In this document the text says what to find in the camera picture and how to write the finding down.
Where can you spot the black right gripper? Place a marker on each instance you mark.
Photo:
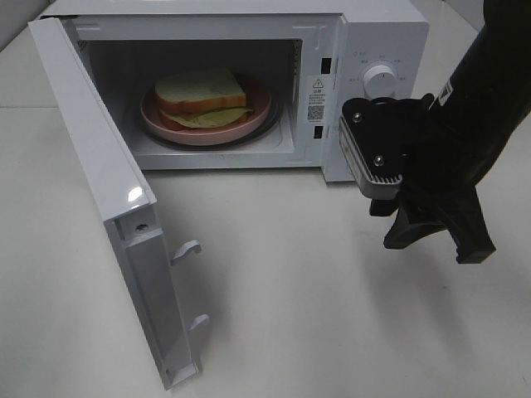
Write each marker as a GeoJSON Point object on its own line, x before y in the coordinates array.
{"type": "Point", "coordinates": [441, 149]}

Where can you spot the white warning label sticker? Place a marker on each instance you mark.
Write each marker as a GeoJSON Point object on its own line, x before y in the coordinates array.
{"type": "Point", "coordinates": [317, 98]}

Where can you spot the glass microwave turntable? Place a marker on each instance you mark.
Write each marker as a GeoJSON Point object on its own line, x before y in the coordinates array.
{"type": "Point", "coordinates": [274, 120]}

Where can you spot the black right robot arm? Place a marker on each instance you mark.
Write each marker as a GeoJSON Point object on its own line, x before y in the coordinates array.
{"type": "Point", "coordinates": [489, 67]}

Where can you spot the white bread sandwich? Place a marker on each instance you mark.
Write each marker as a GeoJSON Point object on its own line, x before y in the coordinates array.
{"type": "Point", "coordinates": [203, 99]}

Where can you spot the upper white power knob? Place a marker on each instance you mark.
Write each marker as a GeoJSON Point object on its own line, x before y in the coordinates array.
{"type": "Point", "coordinates": [379, 80]}

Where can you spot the white microwave oven body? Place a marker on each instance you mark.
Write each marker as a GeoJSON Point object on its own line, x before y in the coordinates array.
{"type": "Point", "coordinates": [127, 45]}

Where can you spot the pink round plate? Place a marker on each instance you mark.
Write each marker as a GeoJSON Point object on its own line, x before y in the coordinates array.
{"type": "Point", "coordinates": [259, 98]}

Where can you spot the white microwave door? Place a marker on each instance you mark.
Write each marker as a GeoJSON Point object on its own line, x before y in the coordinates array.
{"type": "Point", "coordinates": [123, 197]}

